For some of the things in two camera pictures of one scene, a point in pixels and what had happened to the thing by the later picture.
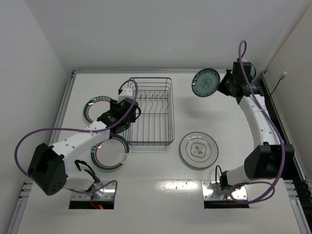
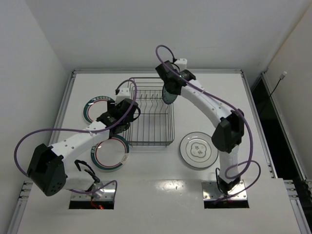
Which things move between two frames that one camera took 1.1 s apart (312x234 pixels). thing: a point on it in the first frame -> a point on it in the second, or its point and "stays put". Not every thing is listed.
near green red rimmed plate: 110,154 stays put
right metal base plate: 211,189 stays put
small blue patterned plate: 205,82 -> 168,98
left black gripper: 121,125 stays put
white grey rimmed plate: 199,149 stays put
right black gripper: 225,81 -> 171,88
